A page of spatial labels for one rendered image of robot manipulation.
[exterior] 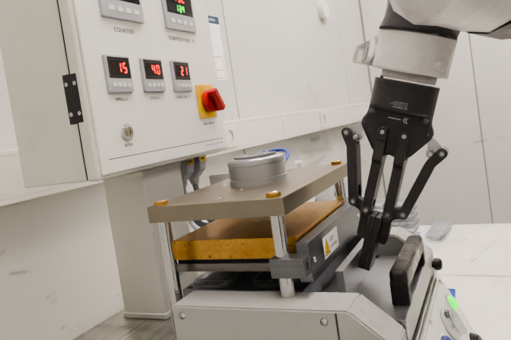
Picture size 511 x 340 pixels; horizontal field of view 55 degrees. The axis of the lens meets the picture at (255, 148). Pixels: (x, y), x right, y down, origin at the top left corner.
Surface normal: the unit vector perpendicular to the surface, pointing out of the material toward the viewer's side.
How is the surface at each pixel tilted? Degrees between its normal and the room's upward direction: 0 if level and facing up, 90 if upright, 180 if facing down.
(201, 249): 90
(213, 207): 90
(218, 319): 90
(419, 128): 90
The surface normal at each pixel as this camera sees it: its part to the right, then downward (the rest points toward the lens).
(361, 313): 0.47, -0.82
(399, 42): -0.59, 0.04
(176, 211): -0.42, 0.11
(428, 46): 0.02, 0.22
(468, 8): 0.21, 0.89
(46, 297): 0.86, -0.11
